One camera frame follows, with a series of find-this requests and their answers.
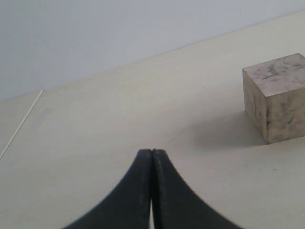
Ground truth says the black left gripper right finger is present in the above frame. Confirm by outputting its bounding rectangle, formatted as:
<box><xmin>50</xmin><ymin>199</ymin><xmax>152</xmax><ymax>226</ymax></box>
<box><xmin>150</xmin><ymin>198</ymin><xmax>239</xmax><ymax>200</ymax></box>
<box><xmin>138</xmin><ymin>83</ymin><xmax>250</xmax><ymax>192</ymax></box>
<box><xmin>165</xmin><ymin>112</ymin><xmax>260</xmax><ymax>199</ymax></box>
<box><xmin>152</xmin><ymin>149</ymin><xmax>238</xmax><ymax>229</ymax></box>

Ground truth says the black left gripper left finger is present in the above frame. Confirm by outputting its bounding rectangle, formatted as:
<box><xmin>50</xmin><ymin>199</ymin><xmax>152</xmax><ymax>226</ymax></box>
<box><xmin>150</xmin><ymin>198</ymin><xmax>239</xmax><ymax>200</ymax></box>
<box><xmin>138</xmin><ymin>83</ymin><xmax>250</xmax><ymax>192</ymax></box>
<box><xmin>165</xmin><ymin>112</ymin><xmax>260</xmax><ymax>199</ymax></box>
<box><xmin>66</xmin><ymin>149</ymin><xmax>152</xmax><ymax>229</ymax></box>

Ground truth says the largest wooden cube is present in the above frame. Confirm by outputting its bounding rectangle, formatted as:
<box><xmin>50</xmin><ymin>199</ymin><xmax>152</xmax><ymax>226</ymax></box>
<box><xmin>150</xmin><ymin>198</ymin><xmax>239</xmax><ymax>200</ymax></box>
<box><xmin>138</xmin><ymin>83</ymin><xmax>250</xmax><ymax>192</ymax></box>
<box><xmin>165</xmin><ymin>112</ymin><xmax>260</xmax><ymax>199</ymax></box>
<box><xmin>243</xmin><ymin>53</ymin><xmax>305</xmax><ymax>144</ymax></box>

